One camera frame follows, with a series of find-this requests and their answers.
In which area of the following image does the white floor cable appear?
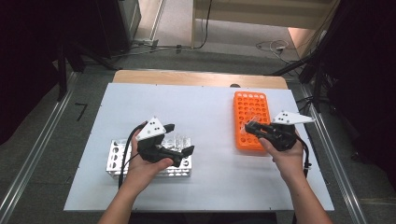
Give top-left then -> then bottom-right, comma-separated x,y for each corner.
256,39 -> 290,62

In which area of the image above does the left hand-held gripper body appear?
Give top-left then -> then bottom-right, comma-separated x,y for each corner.
135,116 -> 185,167

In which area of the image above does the left hand-held gripper cable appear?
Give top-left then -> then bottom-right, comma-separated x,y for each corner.
118,122 -> 148,189

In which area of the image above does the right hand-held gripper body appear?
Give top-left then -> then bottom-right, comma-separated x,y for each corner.
260,110 -> 317,152

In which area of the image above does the hand-held gripper cable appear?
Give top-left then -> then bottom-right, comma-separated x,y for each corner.
295,134 -> 313,180
118,122 -> 148,189

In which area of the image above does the right hand-held gripper cable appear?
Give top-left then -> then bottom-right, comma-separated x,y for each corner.
295,134 -> 313,180

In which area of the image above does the dark metal cabinet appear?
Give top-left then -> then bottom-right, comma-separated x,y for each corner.
92,0 -> 142,59

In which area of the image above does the group of clear test tubes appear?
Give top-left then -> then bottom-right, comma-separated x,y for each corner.
174,133 -> 191,150

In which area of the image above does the light wooden shelf unit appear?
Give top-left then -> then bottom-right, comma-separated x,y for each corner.
191,0 -> 340,49

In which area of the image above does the white work board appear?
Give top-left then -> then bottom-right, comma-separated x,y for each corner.
64,82 -> 335,213

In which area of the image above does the aluminium floor rail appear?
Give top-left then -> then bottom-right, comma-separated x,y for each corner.
0,71 -> 78,218
295,78 -> 370,224

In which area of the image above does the black hanging cable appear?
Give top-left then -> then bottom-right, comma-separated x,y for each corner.
193,0 -> 214,50

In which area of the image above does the person's left hand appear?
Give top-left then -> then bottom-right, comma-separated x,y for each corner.
124,133 -> 176,188

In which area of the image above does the dark curtain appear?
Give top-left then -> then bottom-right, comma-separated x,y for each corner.
0,0 -> 106,147
321,0 -> 396,188

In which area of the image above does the person's right hand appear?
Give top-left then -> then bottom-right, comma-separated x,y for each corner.
259,132 -> 307,185

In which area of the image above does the black metal stand post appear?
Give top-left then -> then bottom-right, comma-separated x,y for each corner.
56,43 -> 68,102

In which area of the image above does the single clear glass tube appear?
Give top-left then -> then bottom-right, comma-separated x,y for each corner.
240,115 -> 261,136

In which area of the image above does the orange plastic test tube rack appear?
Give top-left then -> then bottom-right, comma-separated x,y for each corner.
233,91 -> 276,152

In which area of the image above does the grey floor cable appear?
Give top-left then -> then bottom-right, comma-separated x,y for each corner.
111,43 -> 194,60

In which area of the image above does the wooden table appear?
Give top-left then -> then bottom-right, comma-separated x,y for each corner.
112,69 -> 289,91

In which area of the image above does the clear test tube rack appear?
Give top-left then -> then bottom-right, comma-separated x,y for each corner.
106,136 -> 192,179

